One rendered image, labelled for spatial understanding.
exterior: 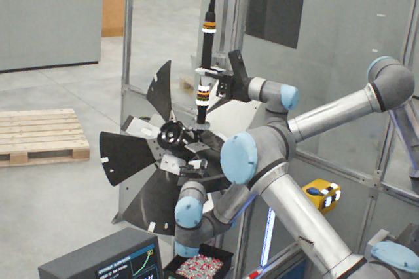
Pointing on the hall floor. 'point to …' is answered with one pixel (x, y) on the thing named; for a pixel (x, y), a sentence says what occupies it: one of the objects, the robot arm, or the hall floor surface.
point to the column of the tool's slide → (226, 27)
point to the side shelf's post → (243, 241)
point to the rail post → (308, 269)
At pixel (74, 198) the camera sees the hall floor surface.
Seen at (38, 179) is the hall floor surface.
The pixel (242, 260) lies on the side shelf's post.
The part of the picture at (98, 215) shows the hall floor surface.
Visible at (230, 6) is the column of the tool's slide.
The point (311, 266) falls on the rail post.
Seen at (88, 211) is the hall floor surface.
